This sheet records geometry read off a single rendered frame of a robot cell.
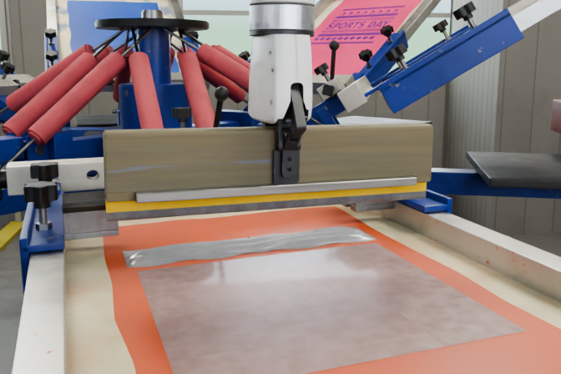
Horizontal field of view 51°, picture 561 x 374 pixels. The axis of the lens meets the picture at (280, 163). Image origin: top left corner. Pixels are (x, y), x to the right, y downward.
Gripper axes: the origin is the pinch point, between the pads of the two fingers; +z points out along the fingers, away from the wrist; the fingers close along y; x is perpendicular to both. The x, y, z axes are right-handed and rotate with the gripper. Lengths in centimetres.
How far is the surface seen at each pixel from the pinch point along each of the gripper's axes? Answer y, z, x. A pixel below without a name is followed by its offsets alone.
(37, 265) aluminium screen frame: -3.2, 10.8, -27.7
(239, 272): -2.4, 14.0, -4.5
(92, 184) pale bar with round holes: -41.3, 9.4, -20.1
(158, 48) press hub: -100, -16, 1
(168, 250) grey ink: -13.1, 13.6, -11.5
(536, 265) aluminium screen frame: 14.7, 10.8, 26.0
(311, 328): 15.1, 14.0, -2.0
